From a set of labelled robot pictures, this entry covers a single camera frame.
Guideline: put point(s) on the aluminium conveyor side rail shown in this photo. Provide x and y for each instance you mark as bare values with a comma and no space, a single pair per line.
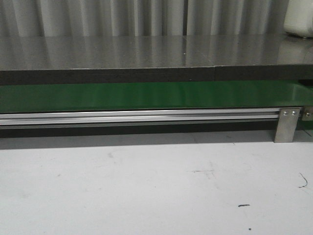
136,116

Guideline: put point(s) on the grey stone counter slab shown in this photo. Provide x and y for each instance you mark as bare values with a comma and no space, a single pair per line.
135,59

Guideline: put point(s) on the green conveyor belt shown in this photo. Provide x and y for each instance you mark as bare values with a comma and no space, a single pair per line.
163,95

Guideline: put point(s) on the steel belt end plate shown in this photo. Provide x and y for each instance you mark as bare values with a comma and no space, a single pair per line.
307,114

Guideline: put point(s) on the steel conveyor support bracket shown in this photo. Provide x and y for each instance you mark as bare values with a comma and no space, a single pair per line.
287,123

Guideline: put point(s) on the grey pleated curtain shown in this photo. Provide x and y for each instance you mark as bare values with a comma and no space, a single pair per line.
26,18

